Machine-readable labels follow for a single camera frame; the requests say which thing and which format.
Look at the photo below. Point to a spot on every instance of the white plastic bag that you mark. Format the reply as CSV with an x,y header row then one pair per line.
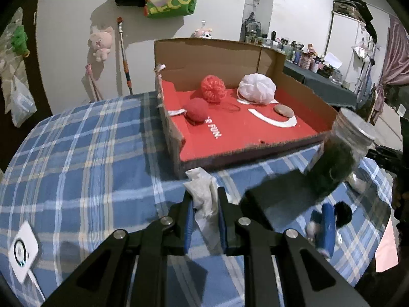
x,y
20,102

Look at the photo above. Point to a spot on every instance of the white sachet packet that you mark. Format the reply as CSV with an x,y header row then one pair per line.
x,y
204,192

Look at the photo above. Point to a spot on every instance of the tan round powder puff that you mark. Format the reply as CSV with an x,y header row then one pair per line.
x,y
283,111

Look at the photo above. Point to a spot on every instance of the red round puff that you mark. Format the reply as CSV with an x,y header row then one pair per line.
x,y
196,110

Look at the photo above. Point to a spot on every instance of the blue packet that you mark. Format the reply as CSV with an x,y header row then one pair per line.
x,y
328,230

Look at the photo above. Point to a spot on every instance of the white mesh bath loofah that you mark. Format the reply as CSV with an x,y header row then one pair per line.
x,y
257,88

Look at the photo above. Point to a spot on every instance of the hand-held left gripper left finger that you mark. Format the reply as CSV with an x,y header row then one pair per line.
x,y
188,227

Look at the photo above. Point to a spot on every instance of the green frog toy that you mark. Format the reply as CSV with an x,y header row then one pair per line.
x,y
19,41

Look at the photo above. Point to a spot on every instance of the wooden chair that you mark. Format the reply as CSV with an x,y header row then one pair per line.
x,y
377,102

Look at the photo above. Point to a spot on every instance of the table with dark green cloth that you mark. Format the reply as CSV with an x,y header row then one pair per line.
x,y
319,83

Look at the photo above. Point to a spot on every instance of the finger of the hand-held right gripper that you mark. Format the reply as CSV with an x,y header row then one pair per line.
x,y
389,158

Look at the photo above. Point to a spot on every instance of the pink and white plush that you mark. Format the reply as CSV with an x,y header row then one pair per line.
x,y
203,33

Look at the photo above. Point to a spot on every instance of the blue plaid blanket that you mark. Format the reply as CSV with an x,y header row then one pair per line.
x,y
96,166

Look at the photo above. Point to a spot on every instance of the white square device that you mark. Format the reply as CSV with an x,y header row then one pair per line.
x,y
24,251

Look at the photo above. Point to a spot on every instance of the dark brown door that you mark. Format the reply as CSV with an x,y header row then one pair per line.
x,y
41,86

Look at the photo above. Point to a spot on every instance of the row of cosmetic bottles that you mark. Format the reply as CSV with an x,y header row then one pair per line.
x,y
303,54

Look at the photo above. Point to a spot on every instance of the cardboard box red inside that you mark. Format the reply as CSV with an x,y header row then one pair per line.
x,y
239,134

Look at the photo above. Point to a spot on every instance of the wall mirror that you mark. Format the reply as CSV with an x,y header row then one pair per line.
x,y
255,6

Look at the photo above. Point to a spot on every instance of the clear hanging organizer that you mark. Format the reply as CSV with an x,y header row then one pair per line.
x,y
9,67

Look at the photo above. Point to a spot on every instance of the black scrunchie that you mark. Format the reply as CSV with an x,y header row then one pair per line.
x,y
343,214

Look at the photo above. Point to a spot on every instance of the pink curtain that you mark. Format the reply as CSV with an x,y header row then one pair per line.
x,y
396,54

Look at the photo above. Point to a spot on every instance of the small glass jar clear lid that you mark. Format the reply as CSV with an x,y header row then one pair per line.
x,y
335,163

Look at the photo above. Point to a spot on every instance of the white fluffy bunny hair clip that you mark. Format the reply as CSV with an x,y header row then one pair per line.
x,y
314,227

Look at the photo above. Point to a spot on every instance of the small suitcase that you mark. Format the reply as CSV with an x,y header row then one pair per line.
x,y
343,8

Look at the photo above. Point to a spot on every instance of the white cloth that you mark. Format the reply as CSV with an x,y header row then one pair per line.
x,y
358,182

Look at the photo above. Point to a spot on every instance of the red mesh bath loofah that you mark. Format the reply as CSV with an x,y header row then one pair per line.
x,y
213,88

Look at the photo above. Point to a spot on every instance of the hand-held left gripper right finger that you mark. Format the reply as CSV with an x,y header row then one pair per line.
x,y
222,230

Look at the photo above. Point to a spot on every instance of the white wardrobe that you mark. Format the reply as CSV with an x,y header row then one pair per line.
x,y
343,38

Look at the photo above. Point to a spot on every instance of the pink pig plush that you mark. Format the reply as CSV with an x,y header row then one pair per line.
x,y
100,43

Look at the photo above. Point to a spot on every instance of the dark clothes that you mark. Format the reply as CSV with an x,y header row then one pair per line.
x,y
366,12

